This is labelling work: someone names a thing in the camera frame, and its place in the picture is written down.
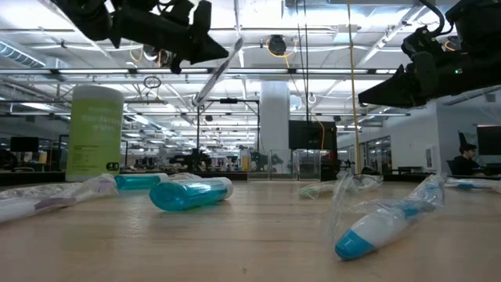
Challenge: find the thin black hanging cable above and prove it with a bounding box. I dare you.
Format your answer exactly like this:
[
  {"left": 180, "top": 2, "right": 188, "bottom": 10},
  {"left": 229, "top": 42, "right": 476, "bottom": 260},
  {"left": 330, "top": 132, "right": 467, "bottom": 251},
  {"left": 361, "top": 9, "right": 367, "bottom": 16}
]
[
  {"left": 295, "top": 0, "right": 306, "bottom": 122},
  {"left": 304, "top": 0, "right": 310, "bottom": 122}
]

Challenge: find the black ceiling cable reel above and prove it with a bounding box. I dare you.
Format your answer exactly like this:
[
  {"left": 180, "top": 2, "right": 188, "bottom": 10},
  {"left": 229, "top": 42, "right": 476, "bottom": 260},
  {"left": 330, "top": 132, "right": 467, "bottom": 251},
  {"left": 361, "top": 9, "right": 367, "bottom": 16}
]
[
  {"left": 141, "top": 42, "right": 173, "bottom": 68},
  {"left": 267, "top": 34, "right": 288, "bottom": 57}
]

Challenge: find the background robot station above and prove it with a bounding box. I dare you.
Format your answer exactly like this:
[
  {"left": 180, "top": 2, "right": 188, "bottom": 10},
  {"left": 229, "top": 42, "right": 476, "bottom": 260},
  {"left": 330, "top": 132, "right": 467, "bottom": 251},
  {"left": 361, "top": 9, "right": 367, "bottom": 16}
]
[{"left": 168, "top": 150, "right": 215, "bottom": 173}]

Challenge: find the small dark monitor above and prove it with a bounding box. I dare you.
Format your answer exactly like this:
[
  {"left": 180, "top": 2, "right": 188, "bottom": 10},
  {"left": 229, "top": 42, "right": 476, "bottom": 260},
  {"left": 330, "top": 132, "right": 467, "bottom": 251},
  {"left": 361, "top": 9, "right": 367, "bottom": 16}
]
[{"left": 9, "top": 136, "right": 40, "bottom": 154}]

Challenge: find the person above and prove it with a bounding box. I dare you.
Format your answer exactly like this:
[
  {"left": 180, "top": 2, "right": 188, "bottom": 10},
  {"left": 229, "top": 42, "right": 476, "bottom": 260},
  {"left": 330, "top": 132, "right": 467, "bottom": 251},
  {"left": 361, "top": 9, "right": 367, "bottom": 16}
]
[{"left": 447, "top": 143, "right": 485, "bottom": 176}]

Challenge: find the black wire loop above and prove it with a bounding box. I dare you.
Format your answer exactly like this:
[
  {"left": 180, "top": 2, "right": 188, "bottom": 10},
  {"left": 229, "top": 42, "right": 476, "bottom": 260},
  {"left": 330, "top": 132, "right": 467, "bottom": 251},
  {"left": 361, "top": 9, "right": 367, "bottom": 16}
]
[{"left": 142, "top": 75, "right": 162, "bottom": 90}]

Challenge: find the green disinfecting wipes canister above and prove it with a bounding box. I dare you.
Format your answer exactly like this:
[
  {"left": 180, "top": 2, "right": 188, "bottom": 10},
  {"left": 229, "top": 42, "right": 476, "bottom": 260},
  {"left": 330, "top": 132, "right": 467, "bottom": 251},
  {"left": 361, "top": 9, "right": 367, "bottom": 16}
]
[{"left": 65, "top": 85, "right": 125, "bottom": 183}]

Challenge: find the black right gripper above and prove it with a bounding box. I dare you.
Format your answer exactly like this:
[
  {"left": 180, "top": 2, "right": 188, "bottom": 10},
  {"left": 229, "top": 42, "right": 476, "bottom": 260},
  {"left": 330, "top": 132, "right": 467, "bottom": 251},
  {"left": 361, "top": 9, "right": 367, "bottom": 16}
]
[{"left": 358, "top": 46, "right": 501, "bottom": 109}]

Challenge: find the black aluminium table frame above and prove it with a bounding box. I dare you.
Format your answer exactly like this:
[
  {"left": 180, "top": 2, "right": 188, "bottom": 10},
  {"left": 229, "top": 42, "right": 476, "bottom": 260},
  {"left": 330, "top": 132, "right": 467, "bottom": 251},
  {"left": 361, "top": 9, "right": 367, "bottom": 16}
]
[{"left": 0, "top": 170, "right": 501, "bottom": 186}]

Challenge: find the green toothbrush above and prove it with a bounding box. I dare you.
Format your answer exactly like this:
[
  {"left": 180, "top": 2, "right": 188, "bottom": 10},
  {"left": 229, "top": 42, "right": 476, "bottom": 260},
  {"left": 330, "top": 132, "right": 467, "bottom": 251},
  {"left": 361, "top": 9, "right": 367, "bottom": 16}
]
[{"left": 297, "top": 172, "right": 384, "bottom": 200}]

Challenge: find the dark computer monitor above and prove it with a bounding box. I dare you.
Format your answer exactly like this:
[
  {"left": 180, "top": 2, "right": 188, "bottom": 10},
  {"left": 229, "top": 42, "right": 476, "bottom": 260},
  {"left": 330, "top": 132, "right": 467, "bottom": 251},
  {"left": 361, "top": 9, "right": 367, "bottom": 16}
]
[{"left": 476, "top": 125, "right": 501, "bottom": 157}]

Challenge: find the black display stand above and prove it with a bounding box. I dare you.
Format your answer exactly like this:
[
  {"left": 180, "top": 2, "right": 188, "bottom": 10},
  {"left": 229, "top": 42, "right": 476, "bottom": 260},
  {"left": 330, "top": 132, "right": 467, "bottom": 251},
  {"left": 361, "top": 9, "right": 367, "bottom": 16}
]
[{"left": 320, "top": 149, "right": 340, "bottom": 182}]

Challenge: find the black background frame stand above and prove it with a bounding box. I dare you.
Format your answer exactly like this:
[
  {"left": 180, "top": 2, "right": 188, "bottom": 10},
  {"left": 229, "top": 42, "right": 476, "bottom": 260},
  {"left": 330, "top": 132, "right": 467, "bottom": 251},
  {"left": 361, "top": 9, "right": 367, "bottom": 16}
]
[{"left": 195, "top": 97, "right": 261, "bottom": 173}]

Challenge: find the wrapped purple toothbrush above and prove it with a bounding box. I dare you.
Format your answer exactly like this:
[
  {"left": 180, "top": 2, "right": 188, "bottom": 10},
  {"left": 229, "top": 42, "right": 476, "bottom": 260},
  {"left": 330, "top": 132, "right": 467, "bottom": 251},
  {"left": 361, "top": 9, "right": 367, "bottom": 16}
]
[{"left": 0, "top": 173, "right": 119, "bottom": 225}]

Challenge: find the clear acrylic organizer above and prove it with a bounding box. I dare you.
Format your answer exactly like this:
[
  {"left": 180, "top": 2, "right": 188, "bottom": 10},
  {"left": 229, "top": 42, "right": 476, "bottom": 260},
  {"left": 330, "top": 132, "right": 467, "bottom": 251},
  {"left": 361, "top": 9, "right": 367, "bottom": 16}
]
[{"left": 247, "top": 148, "right": 326, "bottom": 182}]

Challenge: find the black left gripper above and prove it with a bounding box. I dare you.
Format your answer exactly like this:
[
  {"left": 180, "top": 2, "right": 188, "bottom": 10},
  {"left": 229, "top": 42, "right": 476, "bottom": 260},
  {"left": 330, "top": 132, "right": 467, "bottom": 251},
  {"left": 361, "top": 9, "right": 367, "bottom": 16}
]
[{"left": 109, "top": 0, "right": 230, "bottom": 75}]

